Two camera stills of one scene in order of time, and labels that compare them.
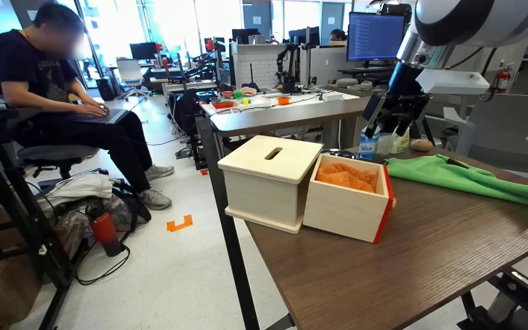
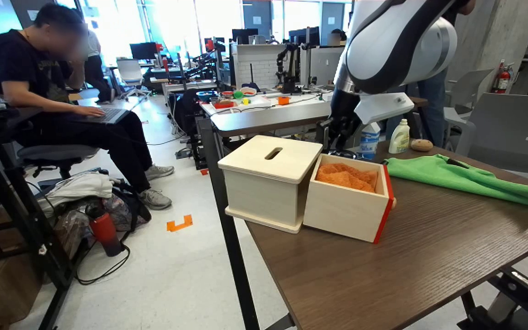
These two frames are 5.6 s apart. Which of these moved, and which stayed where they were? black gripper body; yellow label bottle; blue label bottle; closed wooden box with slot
Moved: black gripper body
Stayed: blue label bottle; yellow label bottle; closed wooden box with slot
